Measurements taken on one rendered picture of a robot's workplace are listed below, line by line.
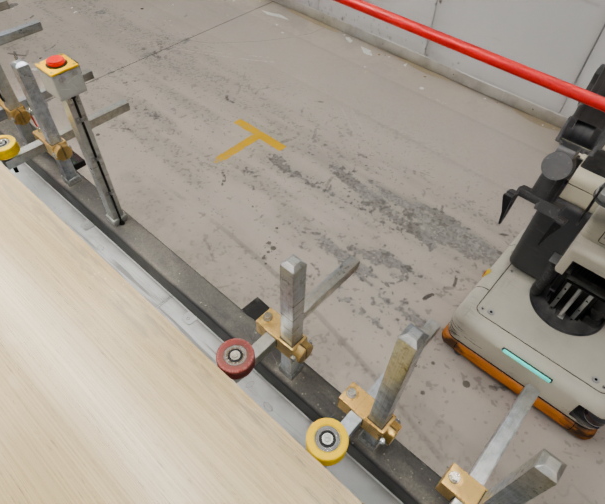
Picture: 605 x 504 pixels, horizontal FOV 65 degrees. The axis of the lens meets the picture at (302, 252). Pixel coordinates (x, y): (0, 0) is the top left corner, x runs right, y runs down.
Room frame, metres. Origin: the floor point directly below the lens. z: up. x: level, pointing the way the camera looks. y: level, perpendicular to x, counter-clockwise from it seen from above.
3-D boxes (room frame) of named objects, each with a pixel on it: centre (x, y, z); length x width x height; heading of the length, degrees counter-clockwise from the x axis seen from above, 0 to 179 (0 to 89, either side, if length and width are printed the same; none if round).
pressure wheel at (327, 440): (0.30, -0.06, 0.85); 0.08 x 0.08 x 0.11
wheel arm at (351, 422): (0.45, -0.19, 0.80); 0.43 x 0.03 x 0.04; 140
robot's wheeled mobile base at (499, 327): (1.06, -1.03, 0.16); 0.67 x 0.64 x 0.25; 140
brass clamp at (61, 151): (1.19, 0.80, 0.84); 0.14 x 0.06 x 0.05; 50
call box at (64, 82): (1.01, 0.58, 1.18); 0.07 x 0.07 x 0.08; 50
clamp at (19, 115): (1.35, 0.99, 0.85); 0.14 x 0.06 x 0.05; 50
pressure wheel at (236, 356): (0.46, 0.13, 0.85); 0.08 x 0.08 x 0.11
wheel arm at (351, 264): (0.61, 0.00, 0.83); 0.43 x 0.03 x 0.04; 140
